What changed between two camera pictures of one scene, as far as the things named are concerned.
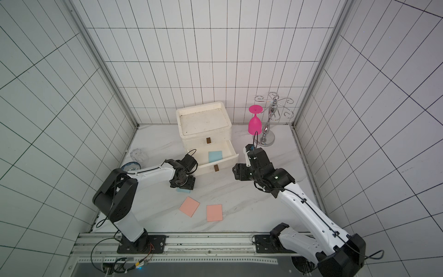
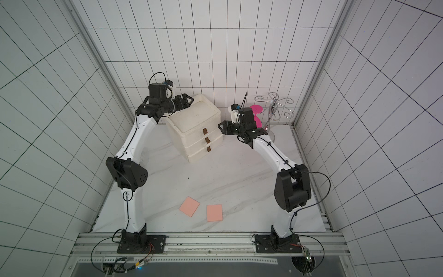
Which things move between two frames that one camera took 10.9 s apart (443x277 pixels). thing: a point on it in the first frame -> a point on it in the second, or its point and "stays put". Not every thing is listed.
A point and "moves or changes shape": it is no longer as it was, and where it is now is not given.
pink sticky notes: [190, 206] stays put
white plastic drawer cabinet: [206, 130] moves or changes shape
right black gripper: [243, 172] -> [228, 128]
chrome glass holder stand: [267, 138] stays put
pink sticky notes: [214, 212] stays put
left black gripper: [189, 185] -> [181, 104]
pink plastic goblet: [254, 124] stays put
